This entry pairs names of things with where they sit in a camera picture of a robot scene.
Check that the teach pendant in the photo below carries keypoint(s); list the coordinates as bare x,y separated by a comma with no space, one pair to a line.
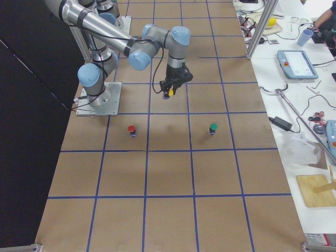
296,64
330,133

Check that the aluminium frame post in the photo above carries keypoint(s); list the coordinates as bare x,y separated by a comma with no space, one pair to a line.
265,16

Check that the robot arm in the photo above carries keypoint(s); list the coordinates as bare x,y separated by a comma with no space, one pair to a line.
103,60
100,25

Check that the yellow ball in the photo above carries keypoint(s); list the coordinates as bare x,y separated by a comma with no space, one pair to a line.
272,22

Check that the yellow push button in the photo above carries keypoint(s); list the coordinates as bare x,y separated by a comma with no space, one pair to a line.
168,93

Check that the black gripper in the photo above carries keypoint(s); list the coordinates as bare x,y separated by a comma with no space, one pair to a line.
171,74

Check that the wooden cutting board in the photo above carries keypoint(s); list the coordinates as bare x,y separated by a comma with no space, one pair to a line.
316,190

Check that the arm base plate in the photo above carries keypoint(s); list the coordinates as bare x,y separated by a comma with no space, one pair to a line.
109,102
124,23

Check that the blue paper cup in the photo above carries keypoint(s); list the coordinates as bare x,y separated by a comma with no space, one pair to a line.
304,37

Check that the red push button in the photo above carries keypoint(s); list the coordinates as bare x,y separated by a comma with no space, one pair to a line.
132,131

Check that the plastic bag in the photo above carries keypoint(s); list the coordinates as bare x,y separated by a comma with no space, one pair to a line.
295,148

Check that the black power adapter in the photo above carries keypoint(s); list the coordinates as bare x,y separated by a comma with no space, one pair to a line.
281,123

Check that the metal crutch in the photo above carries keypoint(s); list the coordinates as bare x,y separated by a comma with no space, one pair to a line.
280,92

